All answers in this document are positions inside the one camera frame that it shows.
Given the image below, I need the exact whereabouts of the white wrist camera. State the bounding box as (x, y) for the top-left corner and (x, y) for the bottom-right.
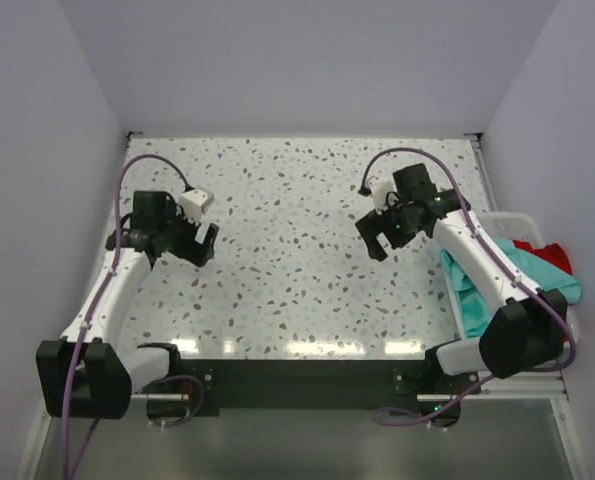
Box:
(177, 188), (214, 224)
(368, 178), (395, 211)

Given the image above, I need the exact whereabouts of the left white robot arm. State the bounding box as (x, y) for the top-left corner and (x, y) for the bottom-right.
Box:
(36, 188), (219, 419)

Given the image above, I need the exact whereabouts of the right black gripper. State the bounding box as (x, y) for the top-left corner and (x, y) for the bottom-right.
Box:
(356, 194), (422, 262)

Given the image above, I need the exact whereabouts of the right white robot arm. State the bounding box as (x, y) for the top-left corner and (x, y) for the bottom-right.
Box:
(355, 164), (571, 393)

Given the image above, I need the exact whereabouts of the aluminium rail frame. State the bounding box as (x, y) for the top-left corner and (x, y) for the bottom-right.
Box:
(417, 371), (568, 402)

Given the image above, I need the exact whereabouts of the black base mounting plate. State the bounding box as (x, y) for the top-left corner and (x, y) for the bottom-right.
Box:
(139, 359), (485, 427)

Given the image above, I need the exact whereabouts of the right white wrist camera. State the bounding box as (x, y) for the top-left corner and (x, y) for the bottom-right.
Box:
(368, 178), (395, 211)

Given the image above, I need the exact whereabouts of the purple cable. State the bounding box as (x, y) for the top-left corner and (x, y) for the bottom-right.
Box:
(62, 154), (194, 479)
(358, 146), (578, 426)

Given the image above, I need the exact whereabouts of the white plastic laundry basket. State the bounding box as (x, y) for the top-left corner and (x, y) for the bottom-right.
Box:
(441, 212), (582, 339)

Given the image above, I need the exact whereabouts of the red t shirt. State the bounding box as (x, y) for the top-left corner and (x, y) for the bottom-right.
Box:
(513, 240), (573, 275)

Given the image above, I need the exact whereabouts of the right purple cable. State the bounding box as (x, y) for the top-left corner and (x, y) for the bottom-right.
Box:
(358, 146), (578, 426)

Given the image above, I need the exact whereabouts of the teal t shirt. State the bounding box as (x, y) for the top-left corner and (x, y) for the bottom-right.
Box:
(439, 236), (583, 339)

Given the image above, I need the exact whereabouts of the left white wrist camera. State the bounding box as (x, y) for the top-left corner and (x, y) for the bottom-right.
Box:
(177, 188), (214, 224)

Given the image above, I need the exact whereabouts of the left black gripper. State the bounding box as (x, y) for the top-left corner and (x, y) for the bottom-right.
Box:
(158, 200), (218, 267)

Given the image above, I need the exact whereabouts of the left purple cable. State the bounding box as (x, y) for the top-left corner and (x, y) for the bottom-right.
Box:
(62, 154), (194, 479)

